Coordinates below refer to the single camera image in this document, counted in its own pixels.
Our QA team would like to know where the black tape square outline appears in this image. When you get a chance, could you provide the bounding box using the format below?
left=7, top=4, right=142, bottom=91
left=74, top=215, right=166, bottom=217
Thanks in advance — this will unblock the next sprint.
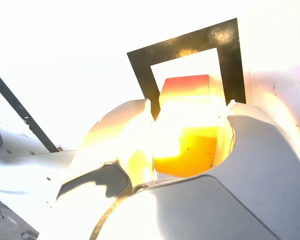
left=126, top=17, right=247, bottom=121

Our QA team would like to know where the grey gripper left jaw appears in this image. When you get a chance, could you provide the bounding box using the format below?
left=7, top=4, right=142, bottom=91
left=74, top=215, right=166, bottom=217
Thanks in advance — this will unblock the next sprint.
left=38, top=98, right=156, bottom=240

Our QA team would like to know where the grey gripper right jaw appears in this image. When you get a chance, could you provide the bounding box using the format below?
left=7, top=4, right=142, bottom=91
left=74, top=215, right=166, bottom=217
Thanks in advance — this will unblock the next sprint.
left=89, top=99, right=300, bottom=240

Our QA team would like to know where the yellow cube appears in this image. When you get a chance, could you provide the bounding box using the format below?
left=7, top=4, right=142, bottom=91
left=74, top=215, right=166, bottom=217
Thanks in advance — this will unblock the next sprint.
left=152, top=99, right=231, bottom=176

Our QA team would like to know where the black tape strip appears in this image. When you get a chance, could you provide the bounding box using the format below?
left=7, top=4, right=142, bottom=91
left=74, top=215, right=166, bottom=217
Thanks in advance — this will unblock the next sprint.
left=0, top=66, right=60, bottom=153

